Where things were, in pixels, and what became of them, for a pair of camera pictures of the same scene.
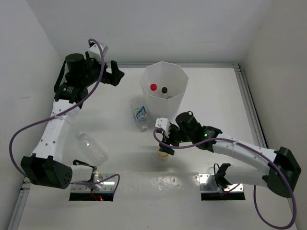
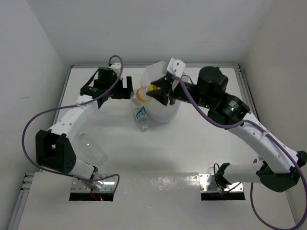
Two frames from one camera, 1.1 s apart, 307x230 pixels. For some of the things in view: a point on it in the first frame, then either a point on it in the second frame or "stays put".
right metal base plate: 208,183 stays put
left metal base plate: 100,182 stays put
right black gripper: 169,140 -> 166,92
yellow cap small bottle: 162,156 -> 141,92
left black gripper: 112,78 -> 123,93
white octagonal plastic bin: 163,85 stays put
